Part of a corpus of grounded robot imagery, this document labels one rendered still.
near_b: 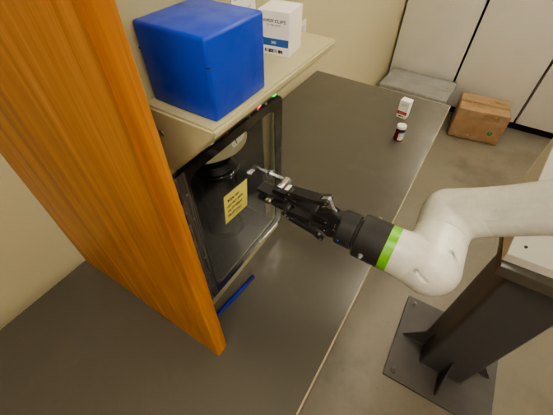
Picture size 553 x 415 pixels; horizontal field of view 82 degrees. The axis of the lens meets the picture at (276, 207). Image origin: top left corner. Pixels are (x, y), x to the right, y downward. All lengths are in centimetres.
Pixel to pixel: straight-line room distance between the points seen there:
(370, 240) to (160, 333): 55
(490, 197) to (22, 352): 104
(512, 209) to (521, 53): 290
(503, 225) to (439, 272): 13
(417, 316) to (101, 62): 190
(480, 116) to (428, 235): 271
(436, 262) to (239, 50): 46
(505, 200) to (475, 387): 143
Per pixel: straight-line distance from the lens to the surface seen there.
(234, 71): 38
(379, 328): 192
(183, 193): 53
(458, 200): 68
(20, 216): 95
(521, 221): 65
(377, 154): 131
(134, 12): 42
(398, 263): 62
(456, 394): 193
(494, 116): 331
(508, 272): 112
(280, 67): 50
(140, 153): 34
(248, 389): 79
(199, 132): 38
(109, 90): 31
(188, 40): 35
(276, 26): 52
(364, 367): 183
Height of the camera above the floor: 171
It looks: 48 degrees down
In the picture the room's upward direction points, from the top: straight up
